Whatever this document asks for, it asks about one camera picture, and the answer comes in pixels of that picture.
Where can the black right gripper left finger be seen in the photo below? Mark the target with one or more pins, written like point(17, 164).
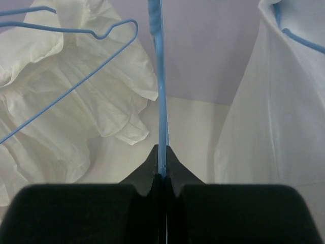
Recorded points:
point(126, 212)

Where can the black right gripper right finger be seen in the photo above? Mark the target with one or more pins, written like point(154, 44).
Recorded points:
point(233, 213)

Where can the white shirt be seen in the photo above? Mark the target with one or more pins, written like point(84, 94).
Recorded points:
point(274, 131)

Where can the white ruffled dress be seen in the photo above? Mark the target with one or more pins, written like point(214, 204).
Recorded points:
point(54, 147)

